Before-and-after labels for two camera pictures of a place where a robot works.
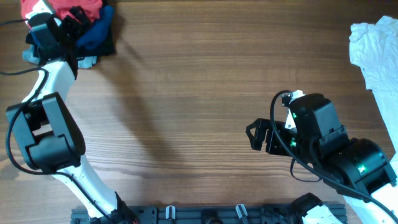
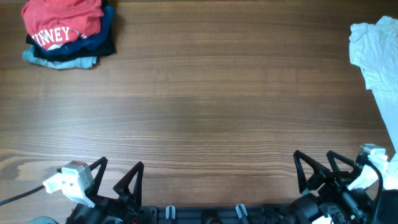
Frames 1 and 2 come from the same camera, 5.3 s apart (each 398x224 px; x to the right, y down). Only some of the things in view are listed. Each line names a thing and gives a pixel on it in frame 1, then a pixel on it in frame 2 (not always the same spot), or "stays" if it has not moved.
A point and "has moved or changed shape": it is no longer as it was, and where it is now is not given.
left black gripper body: x=69 y=30 to x=118 y=207
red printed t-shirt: x=92 y=9 has moved or changed shape
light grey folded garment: x=83 y=63 stays
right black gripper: x=260 y=126 to x=336 y=182
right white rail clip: x=239 y=211 stays
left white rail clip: x=170 y=212 stays
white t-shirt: x=374 y=46 stays
